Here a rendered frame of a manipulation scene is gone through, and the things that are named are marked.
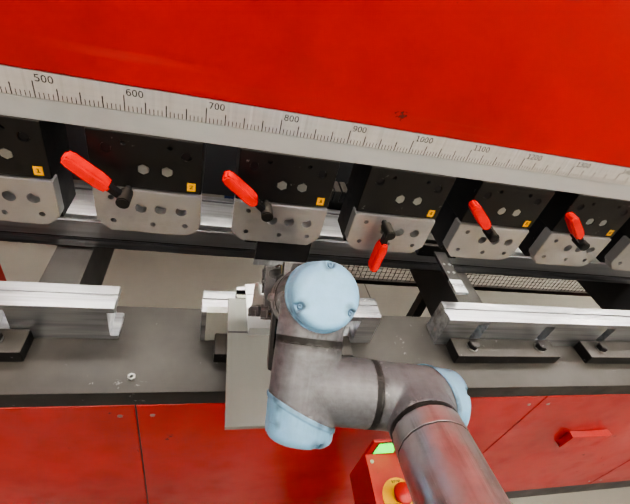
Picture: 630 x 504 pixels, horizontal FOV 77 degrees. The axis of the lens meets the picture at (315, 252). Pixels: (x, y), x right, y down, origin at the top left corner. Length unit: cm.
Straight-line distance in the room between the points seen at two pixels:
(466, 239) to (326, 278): 44
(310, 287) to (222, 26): 32
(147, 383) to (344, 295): 54
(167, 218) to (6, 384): 43
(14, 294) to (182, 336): 31
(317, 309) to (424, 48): 36
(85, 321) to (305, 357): 56
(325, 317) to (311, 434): 12
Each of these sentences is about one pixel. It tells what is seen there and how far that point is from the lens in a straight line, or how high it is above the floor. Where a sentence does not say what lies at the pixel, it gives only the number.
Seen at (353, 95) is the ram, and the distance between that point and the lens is 58.
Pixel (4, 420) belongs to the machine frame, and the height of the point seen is 78.
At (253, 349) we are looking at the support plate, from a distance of 75.
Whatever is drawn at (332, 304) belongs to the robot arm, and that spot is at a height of 132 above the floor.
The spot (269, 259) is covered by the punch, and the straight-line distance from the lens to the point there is 76.
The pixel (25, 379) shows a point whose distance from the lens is 91.
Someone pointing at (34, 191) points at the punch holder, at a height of 123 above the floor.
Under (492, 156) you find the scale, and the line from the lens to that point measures 71.
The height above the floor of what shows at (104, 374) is 87.
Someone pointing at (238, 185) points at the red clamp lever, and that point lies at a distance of 58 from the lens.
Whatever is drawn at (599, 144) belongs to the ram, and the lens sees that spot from 82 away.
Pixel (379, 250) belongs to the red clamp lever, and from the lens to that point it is 69.
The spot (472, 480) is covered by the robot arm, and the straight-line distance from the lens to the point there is 39.
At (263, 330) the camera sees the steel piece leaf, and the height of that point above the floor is 101.
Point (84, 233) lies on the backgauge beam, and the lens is 108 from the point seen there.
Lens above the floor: 161
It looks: 39 degrees down
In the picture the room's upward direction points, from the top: 16 degrees clockwise
